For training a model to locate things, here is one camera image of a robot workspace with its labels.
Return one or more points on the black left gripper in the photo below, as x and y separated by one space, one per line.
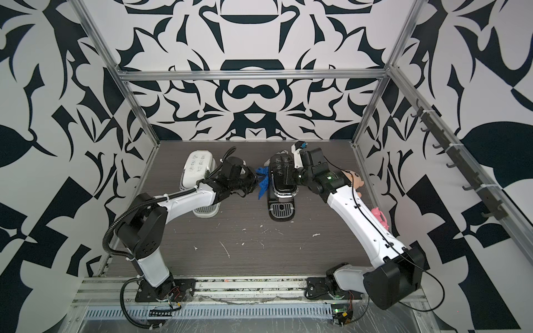
254 179

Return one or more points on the blue cleaning cloth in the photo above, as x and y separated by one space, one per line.
263 180

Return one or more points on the black coffee machine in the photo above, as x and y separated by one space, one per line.
281 191

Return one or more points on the white coffee machine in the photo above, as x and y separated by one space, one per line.
199 164

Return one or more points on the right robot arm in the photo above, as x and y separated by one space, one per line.
396 271

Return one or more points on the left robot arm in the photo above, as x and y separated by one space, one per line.
137 233

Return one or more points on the pink plush pig toy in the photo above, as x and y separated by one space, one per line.
355 180

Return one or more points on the pink alarm clock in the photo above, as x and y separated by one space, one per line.
379 215

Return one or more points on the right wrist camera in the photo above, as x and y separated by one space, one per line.
296 149

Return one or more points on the wall hook rail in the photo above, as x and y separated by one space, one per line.
463 161

